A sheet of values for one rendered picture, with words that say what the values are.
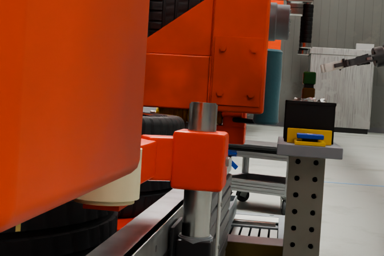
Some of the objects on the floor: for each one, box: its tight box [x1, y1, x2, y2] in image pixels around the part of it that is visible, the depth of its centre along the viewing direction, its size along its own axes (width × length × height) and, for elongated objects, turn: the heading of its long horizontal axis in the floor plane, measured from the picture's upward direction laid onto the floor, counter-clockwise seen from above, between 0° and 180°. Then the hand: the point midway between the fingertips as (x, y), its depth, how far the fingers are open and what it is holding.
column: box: [282, 156, 326, 256], centre depth 205 cm, size 10×10×42 cm
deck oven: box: [307, 47, 374, 134], centre depth 1612 cm, size 142×109×182 cm
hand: (330, 67), depth 265 cm, fingers open, 8 cm apart
